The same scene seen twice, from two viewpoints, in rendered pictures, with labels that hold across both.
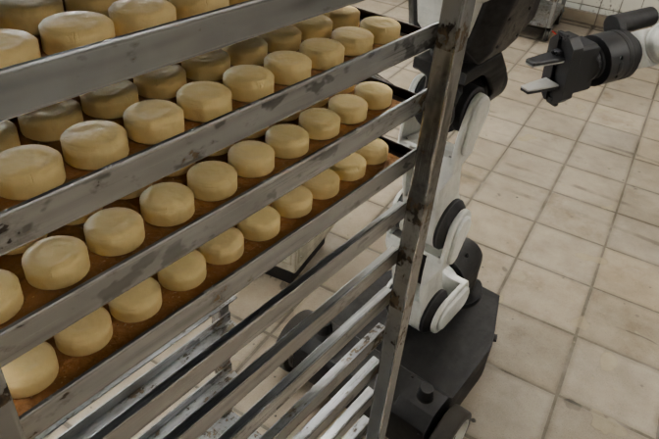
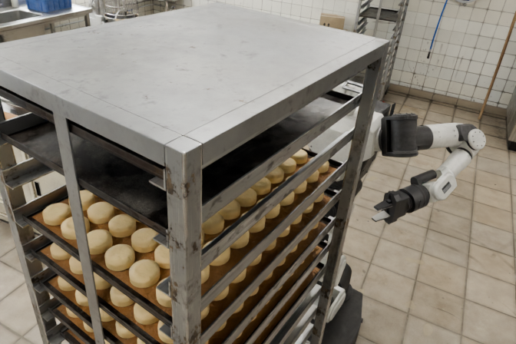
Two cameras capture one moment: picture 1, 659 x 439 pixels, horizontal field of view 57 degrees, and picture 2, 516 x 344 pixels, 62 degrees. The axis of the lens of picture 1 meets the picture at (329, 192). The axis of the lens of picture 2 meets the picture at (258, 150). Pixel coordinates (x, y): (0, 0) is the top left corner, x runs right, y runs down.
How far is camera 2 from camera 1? 0.53 m
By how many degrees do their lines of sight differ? 5
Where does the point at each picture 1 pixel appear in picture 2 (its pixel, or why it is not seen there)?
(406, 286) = (321, 325)
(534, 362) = (385, 332)
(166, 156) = (243, 324)
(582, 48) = (401, 200)
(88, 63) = (229, 310)
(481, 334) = (353, 320)
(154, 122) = not seen: hidden behind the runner
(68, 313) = not seen: outside the picture
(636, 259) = (441, 259)
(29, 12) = not seen: hidden behind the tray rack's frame
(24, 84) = (214, 326)
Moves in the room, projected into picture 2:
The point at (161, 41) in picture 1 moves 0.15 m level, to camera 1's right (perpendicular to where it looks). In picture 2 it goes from (248, 290) to (325, 293)
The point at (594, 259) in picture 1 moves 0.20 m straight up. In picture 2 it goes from (416, 261) to (424, 239)
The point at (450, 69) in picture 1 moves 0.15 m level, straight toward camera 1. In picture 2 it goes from (342, 236) to (342, 276)
